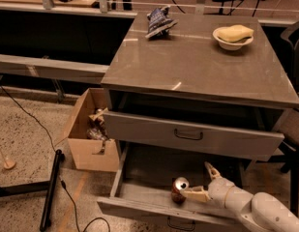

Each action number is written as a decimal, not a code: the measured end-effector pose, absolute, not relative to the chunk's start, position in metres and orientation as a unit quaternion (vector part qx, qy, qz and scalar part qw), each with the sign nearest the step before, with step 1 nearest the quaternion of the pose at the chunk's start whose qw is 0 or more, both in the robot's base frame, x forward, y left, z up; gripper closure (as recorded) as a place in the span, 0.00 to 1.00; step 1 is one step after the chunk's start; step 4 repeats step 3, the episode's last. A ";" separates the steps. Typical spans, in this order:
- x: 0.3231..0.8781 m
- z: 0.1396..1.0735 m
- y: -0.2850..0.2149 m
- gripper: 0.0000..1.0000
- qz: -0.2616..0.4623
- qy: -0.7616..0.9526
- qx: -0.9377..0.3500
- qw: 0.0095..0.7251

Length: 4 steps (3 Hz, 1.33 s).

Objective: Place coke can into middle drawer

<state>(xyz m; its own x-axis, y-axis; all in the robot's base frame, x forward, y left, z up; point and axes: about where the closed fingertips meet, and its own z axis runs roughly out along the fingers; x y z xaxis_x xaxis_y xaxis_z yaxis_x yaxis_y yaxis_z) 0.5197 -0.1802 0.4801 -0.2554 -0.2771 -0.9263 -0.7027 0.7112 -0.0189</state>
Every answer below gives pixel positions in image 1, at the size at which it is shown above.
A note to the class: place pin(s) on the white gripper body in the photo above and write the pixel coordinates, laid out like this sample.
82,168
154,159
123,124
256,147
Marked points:
219,189

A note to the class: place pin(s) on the grey drawer cabinet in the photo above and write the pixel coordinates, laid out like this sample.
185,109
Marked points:
188,77

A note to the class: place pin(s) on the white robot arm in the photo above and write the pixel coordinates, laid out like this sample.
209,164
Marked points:
260,212

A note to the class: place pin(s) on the crumpled wrappers in box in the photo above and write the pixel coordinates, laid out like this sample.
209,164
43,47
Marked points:
97,130

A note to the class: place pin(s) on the black metal stand leg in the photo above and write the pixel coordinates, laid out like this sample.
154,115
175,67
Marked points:
47,186

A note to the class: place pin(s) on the cardboard box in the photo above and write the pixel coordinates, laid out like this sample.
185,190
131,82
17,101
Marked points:
88,154

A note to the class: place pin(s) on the grey metal railing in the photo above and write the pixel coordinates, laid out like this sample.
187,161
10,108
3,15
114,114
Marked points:
72,40

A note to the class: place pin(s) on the upper grey drawer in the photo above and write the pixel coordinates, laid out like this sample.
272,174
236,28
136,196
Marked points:
231,142

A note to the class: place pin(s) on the white bowl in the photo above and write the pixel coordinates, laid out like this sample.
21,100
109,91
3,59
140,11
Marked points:
231,46

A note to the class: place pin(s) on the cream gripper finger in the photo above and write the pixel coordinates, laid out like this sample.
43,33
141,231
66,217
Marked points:
196,193
213,172

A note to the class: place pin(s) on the blue chip bag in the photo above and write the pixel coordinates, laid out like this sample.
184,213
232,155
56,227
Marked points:
159,22

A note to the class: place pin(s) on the yellow sponge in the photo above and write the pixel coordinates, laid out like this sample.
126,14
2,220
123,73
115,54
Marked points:
235,33

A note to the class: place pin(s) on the open middle grey drawer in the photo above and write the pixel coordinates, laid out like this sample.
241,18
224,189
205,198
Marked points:
142,189

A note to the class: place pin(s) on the red coke can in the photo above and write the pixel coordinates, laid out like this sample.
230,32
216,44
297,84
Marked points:
178,185

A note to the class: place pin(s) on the small wooden spinning top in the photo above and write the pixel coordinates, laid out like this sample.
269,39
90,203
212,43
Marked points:
7,163

